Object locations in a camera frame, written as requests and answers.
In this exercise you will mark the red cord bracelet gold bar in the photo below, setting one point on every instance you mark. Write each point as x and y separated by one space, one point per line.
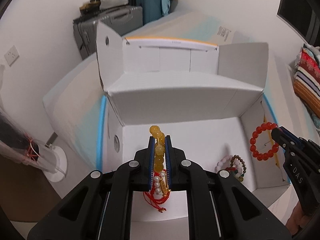
160 193

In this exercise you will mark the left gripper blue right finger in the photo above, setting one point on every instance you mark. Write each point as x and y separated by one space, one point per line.
168 160

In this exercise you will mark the striped red brown pillow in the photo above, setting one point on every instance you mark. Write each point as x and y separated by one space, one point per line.
306 85

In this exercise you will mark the dark window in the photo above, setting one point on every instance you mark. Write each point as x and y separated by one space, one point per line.
303 17

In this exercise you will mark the small light blue pillow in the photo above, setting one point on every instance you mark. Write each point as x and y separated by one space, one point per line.
309 55

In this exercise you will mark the teal suitcase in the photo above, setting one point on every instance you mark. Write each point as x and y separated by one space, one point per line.
153 9

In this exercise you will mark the person right hand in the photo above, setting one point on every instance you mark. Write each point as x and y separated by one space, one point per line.
297 220

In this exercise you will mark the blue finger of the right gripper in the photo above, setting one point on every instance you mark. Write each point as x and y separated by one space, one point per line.
289 135

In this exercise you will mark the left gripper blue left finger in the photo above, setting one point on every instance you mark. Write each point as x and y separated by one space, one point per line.
151 156

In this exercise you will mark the floral pastel pillow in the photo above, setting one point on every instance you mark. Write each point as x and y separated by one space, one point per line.
316 121

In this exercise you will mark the white wall socket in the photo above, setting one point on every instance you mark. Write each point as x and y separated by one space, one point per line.
11 55

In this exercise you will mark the open blue yellow cardboard box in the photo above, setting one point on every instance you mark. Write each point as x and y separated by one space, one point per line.
208 98

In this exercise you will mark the white round device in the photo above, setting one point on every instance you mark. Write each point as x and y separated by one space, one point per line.
60 167

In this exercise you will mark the clear plastic bag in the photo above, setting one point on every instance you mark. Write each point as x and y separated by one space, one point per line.
18 146

